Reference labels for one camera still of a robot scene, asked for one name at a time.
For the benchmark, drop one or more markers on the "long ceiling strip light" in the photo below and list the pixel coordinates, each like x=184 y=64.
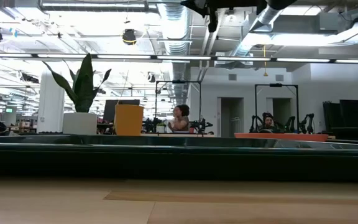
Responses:
x=182 y=57

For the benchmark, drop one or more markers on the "orange plastic cup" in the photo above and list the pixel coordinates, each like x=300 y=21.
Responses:
x=128 y=119

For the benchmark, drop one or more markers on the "green snake plant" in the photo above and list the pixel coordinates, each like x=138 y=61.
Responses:
x=82 y=90

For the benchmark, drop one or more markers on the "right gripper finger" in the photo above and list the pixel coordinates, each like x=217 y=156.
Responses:
x=196 y=4
x=213 y=22

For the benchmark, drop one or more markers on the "black computer monitor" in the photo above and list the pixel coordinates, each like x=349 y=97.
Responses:
x=110 y=110

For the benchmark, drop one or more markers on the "person with headset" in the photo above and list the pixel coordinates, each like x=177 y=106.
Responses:
x=268 y=122

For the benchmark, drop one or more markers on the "black metal rig frame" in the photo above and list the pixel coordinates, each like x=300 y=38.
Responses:
x=276 y=85
x=179 y=81

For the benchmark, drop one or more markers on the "orange round plate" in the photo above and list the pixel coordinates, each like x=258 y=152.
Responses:
x=281 y=137

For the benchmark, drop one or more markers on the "white square plant pot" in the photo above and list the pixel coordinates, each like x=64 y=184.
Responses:
x=79 y=124

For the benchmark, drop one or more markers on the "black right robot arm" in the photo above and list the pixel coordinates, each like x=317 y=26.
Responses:
x=280 y=3

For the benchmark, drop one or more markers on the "silver ceiling air duct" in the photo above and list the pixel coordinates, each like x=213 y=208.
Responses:
x=176 y=28

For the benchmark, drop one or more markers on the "small white potted plant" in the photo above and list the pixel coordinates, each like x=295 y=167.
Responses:
x=160 y=128

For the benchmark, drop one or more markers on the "background black robot arm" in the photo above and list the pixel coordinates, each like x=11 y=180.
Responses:
x=255 y=123
x=201 y=125
x=291 y=124
x=308 y=123
x=151 y=124

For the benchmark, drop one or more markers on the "seated person at desk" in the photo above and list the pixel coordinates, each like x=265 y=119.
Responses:
x=180 y=119

